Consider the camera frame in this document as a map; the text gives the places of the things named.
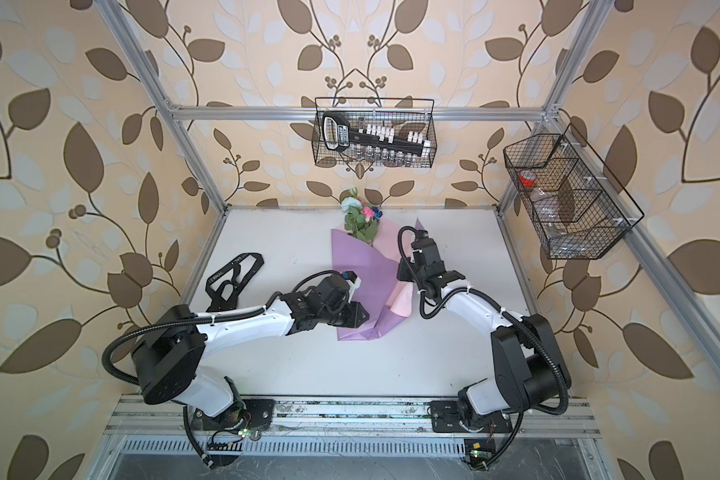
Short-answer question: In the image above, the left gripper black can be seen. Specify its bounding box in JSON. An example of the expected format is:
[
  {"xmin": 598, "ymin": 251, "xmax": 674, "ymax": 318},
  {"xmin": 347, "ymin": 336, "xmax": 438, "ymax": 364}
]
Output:
[{"xmin": 319, "ymin": 299, "xmax": 375, "ymax": 326}]

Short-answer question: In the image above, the pink purple wrapping paper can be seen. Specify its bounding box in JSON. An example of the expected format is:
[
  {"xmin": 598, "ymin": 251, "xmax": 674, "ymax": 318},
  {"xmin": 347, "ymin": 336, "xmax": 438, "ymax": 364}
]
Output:
[{"xmin": 331, "ymin": 219, "xmax": 414, "ymax": 342}]

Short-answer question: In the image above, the pink fake rose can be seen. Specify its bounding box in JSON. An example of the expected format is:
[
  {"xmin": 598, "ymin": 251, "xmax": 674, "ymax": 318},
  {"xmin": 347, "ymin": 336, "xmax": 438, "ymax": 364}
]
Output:
[{"xmin": 344, "ymin": 215, "xmax": 379, "ymax": 245}]

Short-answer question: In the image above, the small magenta fake flower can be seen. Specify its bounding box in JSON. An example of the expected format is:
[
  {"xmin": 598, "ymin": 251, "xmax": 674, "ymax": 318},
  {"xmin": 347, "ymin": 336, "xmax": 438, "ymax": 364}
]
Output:
[{"xmin": 362, "ymin": 207, "xmax": 375, "ymax": 221}]

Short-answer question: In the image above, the pale green fake flower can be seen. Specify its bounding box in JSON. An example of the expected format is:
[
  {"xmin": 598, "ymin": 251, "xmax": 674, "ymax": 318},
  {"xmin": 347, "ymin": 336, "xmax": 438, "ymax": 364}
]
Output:
[{"xmin": 339, "ymin": 187, "xmax": 364, "ymax": 215}]

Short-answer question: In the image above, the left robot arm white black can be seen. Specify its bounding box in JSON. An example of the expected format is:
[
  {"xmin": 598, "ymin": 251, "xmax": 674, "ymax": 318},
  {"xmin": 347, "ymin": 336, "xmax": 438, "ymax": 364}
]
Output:
[{"xmin": 101, "ymin": 270, "xmax": 370, "ymax": 417}]

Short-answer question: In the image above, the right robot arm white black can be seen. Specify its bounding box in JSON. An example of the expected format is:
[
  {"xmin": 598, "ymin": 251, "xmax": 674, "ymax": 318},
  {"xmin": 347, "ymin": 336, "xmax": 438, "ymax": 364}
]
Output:
[{"xmin": 397, "ymin": 226, "xmax": 572, "ymax": 431}]

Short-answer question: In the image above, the black socket tool set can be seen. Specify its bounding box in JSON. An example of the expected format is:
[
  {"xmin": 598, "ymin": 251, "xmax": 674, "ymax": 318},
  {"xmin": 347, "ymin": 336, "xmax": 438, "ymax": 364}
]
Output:
[{"xmin": 319, "ymin": 111, "xmax": 434, "ymax": 156}]

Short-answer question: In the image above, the red capped clear bottle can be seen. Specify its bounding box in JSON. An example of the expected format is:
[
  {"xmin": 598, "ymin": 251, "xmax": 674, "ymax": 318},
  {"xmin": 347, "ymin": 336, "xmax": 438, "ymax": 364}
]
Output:
[{"xmin": 518, "ymin": 170, "xmax": 563, "ymax": 225}]

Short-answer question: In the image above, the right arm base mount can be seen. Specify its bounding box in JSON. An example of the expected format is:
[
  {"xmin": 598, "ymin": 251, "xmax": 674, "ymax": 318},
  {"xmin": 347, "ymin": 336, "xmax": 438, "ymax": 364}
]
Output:
[{"xmin": 427, "ymin": 400, "xmax": 513, "ymax": 435}]

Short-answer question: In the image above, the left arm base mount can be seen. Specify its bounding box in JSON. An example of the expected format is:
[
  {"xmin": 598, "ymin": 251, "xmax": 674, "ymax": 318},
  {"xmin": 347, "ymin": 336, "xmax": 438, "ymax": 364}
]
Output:
[{"xmin": 190, "ymin": 398, "xmax": 276, "ymax": 432}]

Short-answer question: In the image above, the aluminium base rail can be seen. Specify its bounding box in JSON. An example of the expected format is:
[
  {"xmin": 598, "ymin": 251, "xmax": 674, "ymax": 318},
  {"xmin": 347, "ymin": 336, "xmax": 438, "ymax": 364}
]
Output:
[{"xmin": 104, "ymin": 395, "xmax": 601, "ymax": 439}]

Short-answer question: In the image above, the back black wire basket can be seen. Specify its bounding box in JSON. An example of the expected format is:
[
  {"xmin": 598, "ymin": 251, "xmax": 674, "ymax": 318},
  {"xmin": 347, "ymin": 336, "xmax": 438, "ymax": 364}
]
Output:
[{"xmin": 311, "ymin": 95, "xmax": 437, "ymax": 169}]

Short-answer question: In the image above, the black wire basket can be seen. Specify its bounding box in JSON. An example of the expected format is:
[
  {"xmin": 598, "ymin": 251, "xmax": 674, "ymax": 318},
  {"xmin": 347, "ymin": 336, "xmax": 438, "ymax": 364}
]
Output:
[
  {"xmin": 311, "ymin": 95, "xmax": 437, "ymax": 169},
  {"xmin": 503, "ymin": 124, "xmax": 644, "ymax": 260}
]

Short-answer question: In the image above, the right black wire basket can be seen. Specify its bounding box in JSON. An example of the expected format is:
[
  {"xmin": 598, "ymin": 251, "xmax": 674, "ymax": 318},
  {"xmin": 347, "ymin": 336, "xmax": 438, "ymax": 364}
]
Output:
[{"xmin": 503, "ymin": 124, "xmax": 644, "ymax": 260}]

